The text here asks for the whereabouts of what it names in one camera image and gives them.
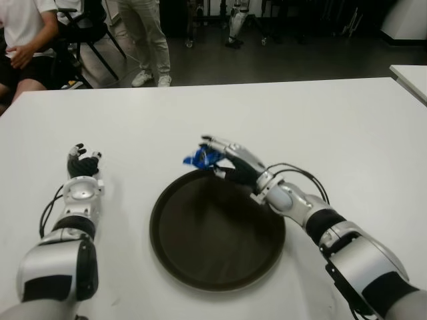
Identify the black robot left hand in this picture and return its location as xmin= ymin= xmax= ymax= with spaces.
xmin=67 ymin=143 xmax=103 ymax=179

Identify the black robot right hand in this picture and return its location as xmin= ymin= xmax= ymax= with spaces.
xmin=199 ymin=135 xmax=268 ymax=193

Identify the blue Oreo packet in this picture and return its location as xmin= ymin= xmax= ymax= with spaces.
xmin=182 ymin=146 xmax=225 ymax=171

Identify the round dark brown tray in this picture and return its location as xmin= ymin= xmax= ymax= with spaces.
xmin=149 ymin=173 xmax=287 ymax=294

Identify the black chair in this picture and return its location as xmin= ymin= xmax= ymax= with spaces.
xmin=53 ymin=0 xmax=127 ymax=90

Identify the white humanoid robot leg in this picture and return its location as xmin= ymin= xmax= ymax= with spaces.
xmin=225 ymin=0 xmax=250 ymax=50

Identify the person in beige trousers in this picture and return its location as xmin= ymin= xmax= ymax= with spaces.
xmin=116 ymin=0 xmax=173 ymax=88

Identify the person in black shorts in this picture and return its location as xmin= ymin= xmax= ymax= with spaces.
xmin=0 ymin=0 xmax=60 ymax=111

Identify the white side table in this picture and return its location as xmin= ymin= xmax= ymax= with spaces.
xmin=389 ymin=64 xmax=427 ymax=107

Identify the white cabinet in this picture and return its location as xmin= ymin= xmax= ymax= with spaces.
xmin=380 ymin=0 xmax=427 ymax=46

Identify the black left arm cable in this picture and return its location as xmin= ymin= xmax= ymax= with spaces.
xmin=39 ymin=185 xmax=65 ymax=238

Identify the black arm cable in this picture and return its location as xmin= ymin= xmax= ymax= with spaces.
xmin=266 ymin=162 xmax=374 ymax=320
xmin=39 ymin=185 xmax=65 ymax=238

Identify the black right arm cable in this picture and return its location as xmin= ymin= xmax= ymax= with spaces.
xmin=266 ymin=162 xmax=374 ymax=320

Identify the white floor cable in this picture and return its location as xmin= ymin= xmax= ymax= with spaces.
xmin=106 ymin=28 xmax=147 ymax=73

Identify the folded grey metal frame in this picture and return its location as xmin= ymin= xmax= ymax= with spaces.
xmin=340 ymin=6 xmax=364 ymax=37

